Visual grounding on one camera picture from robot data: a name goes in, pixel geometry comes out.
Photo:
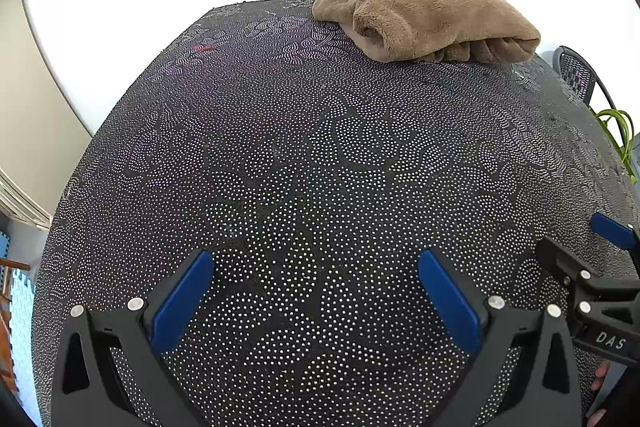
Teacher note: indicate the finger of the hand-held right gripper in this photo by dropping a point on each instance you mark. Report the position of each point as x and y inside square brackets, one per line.
[560, 259]
[612, 227]

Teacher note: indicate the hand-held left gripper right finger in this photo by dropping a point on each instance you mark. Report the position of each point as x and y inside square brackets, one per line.
[450, 302]

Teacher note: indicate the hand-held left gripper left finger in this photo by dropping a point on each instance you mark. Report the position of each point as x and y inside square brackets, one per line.
[182, 302]

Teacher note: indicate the brown fleece sweater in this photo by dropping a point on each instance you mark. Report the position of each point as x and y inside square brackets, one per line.
[425, 12]

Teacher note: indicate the person's right hand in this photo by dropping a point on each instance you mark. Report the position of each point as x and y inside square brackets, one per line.
[599, 377]

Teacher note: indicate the green tote bag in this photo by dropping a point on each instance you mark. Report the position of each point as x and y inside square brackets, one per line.
[611, 111]

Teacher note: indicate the black mesh chair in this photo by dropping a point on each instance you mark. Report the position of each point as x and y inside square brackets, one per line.
[575, 69]

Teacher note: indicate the brown wooden furniture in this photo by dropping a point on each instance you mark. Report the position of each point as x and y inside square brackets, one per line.
[6, 357]

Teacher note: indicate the beige cabinet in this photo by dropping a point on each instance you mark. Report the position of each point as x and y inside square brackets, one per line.
[30, 107]

